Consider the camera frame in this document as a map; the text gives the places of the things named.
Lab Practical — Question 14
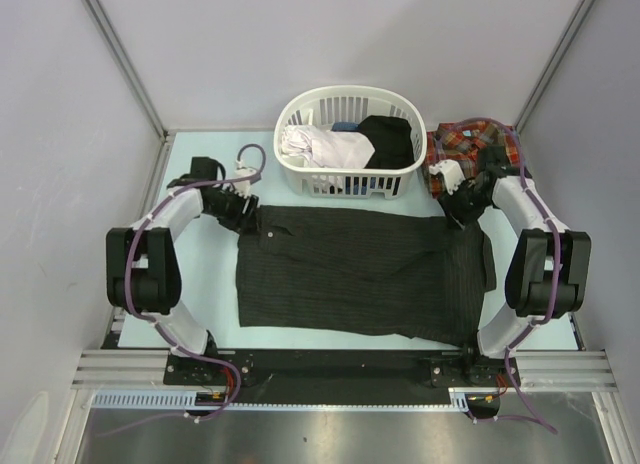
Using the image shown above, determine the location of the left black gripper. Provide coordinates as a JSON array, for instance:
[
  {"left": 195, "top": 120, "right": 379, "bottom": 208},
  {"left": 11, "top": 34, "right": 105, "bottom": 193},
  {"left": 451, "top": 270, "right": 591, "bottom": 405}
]
[{"left": 205, "top": 185, "right": 260, "bottom": 236}]

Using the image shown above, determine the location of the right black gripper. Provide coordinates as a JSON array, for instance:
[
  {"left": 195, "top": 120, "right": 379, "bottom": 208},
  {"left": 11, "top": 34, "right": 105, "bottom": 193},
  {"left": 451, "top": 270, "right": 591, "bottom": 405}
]
[{"left": 436, "top": 178, "right": 491, "bottom": 231}]

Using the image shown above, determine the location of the dark striped long sleeve shirt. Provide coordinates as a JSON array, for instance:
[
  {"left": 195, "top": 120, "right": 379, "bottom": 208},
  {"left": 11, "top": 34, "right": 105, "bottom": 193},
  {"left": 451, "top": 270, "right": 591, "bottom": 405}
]
[{"left": 236, "top": 206, "right": 496, "bottom": 347}]

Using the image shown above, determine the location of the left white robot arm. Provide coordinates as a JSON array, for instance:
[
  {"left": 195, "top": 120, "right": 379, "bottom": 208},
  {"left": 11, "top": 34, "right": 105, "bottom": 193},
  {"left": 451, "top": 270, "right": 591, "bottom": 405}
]
[{"left": 105, "top": 157, "right": 264, "bottom": 384}]

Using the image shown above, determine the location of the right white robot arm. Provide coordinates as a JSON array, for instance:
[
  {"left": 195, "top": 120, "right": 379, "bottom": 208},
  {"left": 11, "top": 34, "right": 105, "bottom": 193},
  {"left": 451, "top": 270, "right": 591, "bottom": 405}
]
[{"left": 429, "top": 148, "right": 592, "bottom": 385}]

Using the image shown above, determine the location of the red plaid folded shirt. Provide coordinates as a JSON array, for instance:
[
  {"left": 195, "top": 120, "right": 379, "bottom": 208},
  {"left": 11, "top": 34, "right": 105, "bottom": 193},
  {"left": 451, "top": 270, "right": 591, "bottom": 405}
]
[{"left": 422, "top": 118, "right": 524, "bottom": 198}]

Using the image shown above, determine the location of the black garment in basket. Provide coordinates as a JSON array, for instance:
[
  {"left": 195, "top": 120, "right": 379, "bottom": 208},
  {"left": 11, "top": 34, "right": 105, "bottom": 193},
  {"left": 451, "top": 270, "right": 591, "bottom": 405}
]
[{"left": 357, "top": 116, "right": 414, "bottom": 170}]

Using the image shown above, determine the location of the white shirt in basket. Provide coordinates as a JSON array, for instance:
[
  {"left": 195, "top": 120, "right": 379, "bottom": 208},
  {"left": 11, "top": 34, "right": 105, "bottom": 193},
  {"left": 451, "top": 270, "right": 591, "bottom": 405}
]
[{"left": 276, "top": 125, "right": 375, "bottom": 169}]

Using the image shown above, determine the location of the white plastic laundry basket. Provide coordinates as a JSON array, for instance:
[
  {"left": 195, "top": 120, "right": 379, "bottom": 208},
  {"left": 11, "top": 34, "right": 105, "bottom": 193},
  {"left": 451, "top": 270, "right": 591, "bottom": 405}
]
[{"left": 273, "top": 85, "right": 426, "bottom": 199}]

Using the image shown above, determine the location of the blue garment in basket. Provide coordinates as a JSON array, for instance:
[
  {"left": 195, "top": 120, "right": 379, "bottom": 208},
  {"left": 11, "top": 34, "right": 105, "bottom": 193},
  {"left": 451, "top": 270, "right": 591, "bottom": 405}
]
[{"left": 331, "top": 122, "right": 358, "bottom": 132}]

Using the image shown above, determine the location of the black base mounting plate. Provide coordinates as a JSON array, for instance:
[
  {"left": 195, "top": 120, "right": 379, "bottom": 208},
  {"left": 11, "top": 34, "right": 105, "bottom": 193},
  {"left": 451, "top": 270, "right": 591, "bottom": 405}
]
[{"left": 163, "top": 349, "right": 520, "bottom": 405}]

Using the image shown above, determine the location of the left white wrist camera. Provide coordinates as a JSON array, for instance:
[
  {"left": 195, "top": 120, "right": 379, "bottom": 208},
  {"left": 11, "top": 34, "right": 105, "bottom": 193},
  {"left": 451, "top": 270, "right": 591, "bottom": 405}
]
[{"left": 231, "top": 160, "right": 261, "bottom": 197}]

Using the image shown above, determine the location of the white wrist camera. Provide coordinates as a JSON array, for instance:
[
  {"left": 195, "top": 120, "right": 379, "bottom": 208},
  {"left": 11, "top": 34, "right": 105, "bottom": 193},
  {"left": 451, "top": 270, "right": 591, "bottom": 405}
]
[
  {"left": 428, "top": 159, "right": 466, "bottom": 197},
  {"left": 231, "top": 160, "right": 261, "bottom": 197}
]

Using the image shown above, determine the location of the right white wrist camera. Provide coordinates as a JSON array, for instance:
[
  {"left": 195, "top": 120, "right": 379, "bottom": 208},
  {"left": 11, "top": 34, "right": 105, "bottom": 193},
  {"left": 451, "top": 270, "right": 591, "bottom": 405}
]
[{"left": 428, "top": 159, "right": 466, "bottom": 197}]

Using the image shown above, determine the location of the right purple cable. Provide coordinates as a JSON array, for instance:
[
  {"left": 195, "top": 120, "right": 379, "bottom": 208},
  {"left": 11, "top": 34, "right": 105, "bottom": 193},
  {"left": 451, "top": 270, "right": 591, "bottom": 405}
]
[{"left": 432, "top": 117, "right": 564, "bottom": 433}]

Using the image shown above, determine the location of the purple cable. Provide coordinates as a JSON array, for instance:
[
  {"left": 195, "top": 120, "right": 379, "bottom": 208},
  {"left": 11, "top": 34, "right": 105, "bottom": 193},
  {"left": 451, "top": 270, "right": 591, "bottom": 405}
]
[
  {"left": 432, "top": 117, "right": 564, "bottom": 433},
  {"left": 122, "top": 143, "right": 266, "bottom": 425}
]

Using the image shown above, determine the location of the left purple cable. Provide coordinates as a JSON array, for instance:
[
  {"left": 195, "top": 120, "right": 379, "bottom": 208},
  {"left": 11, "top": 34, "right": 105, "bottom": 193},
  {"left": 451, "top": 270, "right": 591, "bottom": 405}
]
[{"left": 122, "top": 143, "right": 266, "bottom": 425}]

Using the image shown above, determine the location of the white slotted cable duct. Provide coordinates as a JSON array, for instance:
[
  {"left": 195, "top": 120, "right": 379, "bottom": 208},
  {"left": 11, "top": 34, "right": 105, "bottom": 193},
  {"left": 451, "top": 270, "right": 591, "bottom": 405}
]
[{"left": 90, "top": 390, "right": 468, "bottom": 413}]

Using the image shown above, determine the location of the right aluminium corner post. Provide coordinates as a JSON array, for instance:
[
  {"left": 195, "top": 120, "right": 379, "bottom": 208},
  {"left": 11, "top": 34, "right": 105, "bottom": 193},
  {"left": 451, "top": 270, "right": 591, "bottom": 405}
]
[{"left": 515, "top": 0, "right": 597, "bottom": 133}]

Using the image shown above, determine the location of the aluminium corner post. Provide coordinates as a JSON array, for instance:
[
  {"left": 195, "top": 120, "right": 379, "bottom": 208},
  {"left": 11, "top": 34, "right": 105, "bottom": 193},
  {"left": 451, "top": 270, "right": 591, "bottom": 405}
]
[
  {"left": 515, "top": 0, "right": 597, "bottom": 133},
  {"left": 73, "top": 0, "right": 169, "bottom": 141}
]

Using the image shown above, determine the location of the left aluminium corner post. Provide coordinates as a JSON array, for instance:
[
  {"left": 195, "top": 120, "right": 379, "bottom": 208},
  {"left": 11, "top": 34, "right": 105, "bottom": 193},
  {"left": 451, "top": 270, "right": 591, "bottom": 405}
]
[{"left": 73, "top": 0, "right": 169, "bottom": 141}]

